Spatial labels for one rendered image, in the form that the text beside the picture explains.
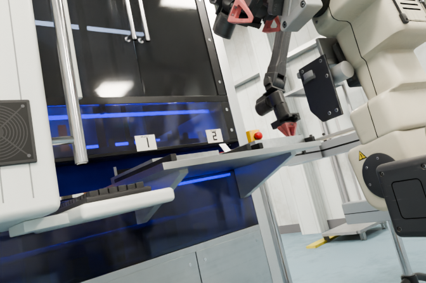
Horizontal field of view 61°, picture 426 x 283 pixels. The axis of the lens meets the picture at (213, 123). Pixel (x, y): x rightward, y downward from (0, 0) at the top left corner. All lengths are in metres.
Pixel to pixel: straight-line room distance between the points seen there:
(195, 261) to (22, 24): 1.03
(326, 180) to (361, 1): 4.37
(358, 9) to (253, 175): 0.85
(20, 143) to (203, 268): 0.97
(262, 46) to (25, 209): 5.00
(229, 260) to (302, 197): 3.65
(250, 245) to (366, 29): 1.04
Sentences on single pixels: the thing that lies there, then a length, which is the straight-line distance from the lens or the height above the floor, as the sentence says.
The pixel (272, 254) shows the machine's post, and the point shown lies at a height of 0.46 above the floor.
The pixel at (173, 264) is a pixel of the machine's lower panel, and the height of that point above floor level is 0.56.
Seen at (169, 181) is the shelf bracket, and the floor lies 0.84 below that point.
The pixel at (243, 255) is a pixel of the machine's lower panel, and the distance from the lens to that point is 1.62.
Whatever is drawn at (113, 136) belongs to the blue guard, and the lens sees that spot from 1.38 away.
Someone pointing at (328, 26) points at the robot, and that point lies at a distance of 0.97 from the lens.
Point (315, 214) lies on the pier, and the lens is 5.10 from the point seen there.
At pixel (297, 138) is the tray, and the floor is 0.90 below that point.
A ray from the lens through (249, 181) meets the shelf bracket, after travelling 1.57.
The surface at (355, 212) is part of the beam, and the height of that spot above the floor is 0.49.
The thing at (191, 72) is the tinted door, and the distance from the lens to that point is 1.67.
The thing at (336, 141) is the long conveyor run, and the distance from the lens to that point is 2.27.
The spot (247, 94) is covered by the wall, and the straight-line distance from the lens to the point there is 5.90.
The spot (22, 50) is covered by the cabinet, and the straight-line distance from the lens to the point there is 0.78.
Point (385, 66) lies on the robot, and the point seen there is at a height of 0.96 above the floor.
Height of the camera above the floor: 0.76
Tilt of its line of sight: 11 degrees up
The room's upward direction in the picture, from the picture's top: 13 degrees counter-clockwise
